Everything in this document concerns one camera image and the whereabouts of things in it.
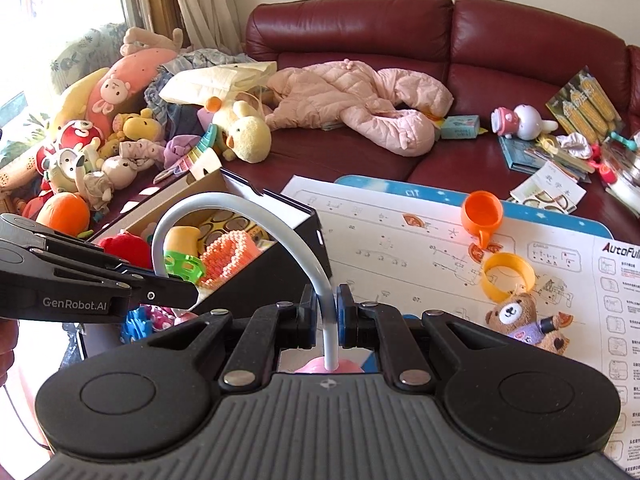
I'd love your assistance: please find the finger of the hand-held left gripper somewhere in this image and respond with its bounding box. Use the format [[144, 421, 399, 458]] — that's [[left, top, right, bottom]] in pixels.
[[117, 265, 201, 311]]

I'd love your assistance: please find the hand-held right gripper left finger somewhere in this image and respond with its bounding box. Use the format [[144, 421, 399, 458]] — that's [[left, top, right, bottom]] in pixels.
[[132, 284, 321, 386]]

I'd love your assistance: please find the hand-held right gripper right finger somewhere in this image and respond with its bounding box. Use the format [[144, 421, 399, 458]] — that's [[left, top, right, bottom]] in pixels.
[[336, 284, 506, 386]]

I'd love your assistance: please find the pink bear toy white tube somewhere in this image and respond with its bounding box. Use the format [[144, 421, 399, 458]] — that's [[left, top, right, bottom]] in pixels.
[[151, 192, 363, 375]]

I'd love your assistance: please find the green lattice half ball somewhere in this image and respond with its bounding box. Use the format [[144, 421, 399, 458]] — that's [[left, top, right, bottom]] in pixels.
[[162, 250, 207, 286]]

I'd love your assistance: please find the yellow plastic dome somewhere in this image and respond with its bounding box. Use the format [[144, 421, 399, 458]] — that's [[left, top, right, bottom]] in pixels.
[[165, 225, 203, 257]]

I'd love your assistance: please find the red plush toy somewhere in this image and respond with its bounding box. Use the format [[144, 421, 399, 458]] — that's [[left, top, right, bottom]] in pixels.
[[97, 232, 153, 271]]

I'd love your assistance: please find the black cardboard box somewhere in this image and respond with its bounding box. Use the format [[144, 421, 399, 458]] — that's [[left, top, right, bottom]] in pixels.
[[62, 167, 333, 361]]

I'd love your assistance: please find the blue plastic toy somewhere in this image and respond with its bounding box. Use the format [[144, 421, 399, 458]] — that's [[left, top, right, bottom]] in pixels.
[[120, 306, 153, 346]]

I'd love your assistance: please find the orange beaded item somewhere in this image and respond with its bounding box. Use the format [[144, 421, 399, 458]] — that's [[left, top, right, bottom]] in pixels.
[[200, 230, 263, 288]]

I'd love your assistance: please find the large printed instruction sheet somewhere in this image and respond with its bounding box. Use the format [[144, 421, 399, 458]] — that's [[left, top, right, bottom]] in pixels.
[[280, 175, 640, 463]]

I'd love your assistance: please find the pastel plastic toy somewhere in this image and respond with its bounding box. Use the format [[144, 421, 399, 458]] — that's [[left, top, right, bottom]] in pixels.
[[152, 125, 223, 183]]

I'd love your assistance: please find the blue-edged board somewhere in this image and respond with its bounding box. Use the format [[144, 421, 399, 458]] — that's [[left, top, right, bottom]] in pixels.
[[334, 175, 613, 238]]

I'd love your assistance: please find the pile of plush toys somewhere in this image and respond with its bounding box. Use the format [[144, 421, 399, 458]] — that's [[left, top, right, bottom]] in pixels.
[[0, 27, 201, 241]]

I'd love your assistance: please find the brown teddy bear purple shirt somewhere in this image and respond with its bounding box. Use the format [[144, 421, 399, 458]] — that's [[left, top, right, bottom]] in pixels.
[[484, 292, 571, 356]]

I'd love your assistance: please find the orange plastic cup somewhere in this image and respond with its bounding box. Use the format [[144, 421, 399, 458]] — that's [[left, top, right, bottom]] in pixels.
[[460, 190, 504, 250]]

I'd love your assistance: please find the yellow duck plush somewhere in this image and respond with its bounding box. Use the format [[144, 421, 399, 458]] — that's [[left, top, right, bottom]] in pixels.
[[210, 100, 273, 163]]

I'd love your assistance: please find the cream paper bag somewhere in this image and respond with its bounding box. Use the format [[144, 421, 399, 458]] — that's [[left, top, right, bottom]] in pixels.
[[159, 61, 278, 106]]

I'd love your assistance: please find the small teal carton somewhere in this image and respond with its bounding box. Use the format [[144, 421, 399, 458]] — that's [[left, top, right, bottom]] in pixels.
[[440, 115, 482, 141]]

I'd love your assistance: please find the pink padded jacket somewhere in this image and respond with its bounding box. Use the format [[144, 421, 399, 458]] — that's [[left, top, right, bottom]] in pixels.
[[265, 59, 455, 157]]

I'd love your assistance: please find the floral cushion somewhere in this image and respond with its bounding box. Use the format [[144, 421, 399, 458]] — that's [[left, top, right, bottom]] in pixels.
[[50, 22, 128, 96]]

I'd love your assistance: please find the grey blue cloth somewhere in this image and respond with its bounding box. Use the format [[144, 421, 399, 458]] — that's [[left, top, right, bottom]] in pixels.
[[145, 47, 256, 126]]

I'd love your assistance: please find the blue book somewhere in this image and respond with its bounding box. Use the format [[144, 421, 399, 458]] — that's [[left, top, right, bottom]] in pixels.
[[499, 136, 556, 173]]

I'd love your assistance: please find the pink and white rabbit toy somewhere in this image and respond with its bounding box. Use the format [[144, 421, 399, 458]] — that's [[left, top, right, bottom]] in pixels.
[[492, 104, 560, 141]]

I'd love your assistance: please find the dark red leather sofa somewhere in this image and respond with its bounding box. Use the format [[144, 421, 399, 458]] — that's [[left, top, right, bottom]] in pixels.
[[220, 0, 640, 226]]

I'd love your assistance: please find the beige curtain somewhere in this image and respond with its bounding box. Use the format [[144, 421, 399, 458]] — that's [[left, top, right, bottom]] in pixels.
[[165, 0, 256, 53]]

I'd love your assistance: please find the corn picture card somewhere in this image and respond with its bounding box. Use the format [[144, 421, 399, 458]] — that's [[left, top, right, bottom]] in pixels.
[[546, 66, 623, 143]]

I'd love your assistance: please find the yellow plastic ring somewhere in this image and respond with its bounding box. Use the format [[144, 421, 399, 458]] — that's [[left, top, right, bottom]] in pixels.
[[481, 252, 536, 301]]

